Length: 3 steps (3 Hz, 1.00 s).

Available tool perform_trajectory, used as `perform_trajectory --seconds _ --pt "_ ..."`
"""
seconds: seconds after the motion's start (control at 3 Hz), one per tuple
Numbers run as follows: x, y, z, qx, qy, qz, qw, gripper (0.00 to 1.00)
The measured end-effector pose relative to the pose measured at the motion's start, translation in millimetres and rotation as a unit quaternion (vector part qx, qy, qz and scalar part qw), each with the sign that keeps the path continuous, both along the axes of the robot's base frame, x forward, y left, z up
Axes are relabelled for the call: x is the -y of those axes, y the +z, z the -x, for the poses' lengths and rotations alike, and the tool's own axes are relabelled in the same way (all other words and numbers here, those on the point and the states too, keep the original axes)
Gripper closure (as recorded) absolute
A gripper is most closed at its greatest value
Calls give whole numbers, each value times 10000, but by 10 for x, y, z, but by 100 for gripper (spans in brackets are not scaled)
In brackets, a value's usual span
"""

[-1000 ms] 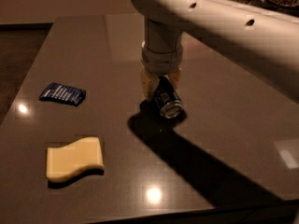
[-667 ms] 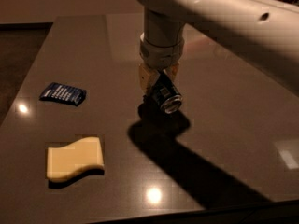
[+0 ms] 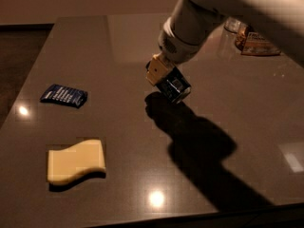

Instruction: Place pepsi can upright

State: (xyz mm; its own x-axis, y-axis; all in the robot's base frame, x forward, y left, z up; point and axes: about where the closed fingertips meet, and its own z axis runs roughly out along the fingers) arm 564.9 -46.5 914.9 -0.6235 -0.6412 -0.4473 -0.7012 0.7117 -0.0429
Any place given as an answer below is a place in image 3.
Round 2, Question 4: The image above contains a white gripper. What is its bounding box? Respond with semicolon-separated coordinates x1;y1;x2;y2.
146;17;202;86

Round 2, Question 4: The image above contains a blue pepsi can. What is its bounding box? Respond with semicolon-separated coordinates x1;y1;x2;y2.
156;67;191;104

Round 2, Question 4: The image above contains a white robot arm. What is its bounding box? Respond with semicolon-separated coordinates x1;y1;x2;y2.
146;0;304;86

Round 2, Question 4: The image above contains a clear glass cup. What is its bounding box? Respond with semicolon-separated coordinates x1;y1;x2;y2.
224;17;241;33

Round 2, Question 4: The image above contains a glass jar with black lid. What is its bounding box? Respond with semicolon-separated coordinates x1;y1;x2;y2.
235;23;281;56

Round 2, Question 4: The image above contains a blue snack packet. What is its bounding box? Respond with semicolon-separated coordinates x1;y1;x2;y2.
40;84;87;108

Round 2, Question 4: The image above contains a yellow sponge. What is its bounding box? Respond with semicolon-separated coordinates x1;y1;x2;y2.
47;140;106;186

